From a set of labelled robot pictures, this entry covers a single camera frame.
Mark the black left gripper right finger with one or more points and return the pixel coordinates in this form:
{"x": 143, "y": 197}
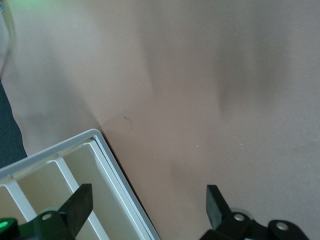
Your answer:
{"x": 216, "y": 207}

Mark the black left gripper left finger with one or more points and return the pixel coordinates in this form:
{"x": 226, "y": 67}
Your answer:
{"x": 77, "y": 210}

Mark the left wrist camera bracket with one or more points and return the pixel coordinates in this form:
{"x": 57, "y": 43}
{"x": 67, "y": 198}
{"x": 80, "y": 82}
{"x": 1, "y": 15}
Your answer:
{"x": 50, "y": 225}

